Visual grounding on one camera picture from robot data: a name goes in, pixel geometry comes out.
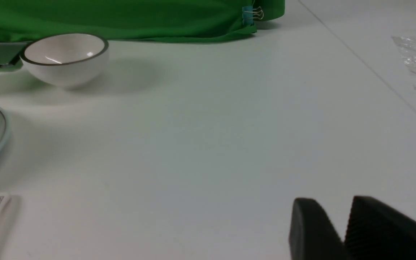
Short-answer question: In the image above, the green rectangular tray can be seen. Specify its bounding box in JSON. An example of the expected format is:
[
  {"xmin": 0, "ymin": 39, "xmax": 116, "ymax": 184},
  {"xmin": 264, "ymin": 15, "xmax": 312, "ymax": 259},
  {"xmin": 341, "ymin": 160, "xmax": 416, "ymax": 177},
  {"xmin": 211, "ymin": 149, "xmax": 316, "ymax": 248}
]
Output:
[{"xmin": 0, "ymin": 42, "xmax": 30, "ymax": 72}]

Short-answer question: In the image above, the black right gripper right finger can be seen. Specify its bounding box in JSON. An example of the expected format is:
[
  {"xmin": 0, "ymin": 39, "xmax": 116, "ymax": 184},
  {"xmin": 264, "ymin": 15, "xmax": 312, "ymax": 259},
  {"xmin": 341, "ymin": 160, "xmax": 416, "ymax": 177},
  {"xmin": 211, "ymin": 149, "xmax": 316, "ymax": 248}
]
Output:
[{"xmin": 344, "ymin": 196, "xmax": 416, "ymax": 260}]

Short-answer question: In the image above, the green backdrop cloth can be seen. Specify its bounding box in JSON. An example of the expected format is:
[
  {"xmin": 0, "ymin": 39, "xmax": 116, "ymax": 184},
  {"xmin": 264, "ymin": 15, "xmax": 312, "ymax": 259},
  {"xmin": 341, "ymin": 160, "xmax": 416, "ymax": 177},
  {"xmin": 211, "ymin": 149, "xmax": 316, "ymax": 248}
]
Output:
[{"xmin": 0, "ymin": 0, "xmax": 285, "ymax": 43}]

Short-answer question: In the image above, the black-rimmed white small bowl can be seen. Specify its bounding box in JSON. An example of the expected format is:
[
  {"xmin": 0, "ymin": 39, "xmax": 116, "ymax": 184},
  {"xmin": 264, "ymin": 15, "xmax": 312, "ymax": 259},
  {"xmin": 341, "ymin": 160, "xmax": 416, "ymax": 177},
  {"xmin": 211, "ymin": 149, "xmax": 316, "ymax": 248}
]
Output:
[{"xmin": 19, "ymin": 33, "xmax": 109, "ymax": 89}]

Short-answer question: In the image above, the clear tape piece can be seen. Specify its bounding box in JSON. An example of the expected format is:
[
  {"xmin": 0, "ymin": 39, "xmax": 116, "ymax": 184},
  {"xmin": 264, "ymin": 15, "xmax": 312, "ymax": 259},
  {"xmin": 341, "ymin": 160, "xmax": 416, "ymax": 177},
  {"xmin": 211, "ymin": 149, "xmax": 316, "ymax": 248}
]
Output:
[{"xmin": 391, "ymin": 36, "xmax": 416, "ymax": 74}]

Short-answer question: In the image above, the blue binder clip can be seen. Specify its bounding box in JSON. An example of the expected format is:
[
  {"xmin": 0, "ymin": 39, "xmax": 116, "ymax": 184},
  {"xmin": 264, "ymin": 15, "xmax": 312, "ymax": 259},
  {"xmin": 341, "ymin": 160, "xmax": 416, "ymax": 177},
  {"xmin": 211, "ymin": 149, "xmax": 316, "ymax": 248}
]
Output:
[{"xmin": 242, "ymin": 5, "xmax": 264, "ymax": 25}]

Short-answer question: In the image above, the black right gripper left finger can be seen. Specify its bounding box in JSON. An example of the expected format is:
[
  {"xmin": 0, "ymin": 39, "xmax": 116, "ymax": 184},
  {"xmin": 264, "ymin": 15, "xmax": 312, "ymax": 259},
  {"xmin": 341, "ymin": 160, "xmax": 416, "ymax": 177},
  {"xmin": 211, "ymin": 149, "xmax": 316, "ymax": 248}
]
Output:
[{"xmin": 289, "ymin": 198, "xmax": 349, "ymax": 260}]

